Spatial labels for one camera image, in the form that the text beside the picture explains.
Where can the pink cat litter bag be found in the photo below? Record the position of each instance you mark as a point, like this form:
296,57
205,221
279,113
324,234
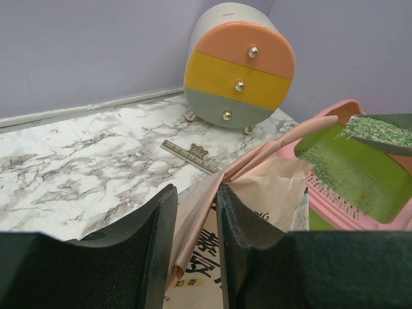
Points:
273,188

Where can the green litter pellets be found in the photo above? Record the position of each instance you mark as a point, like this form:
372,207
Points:
376,130

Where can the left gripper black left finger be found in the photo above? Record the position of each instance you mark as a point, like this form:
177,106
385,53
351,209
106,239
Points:
123,265

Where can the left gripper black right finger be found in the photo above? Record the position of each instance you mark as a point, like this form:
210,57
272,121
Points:
263,267

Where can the pink green litter box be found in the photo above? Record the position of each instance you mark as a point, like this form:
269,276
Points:
352,186

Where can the metal bag sealing clip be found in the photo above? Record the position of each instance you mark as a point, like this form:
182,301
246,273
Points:
195,156

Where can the round pastel drawer cabinet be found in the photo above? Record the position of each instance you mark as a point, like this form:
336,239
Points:
239,67

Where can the grey metal litter scoop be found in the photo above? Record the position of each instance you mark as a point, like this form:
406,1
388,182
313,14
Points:
401,120

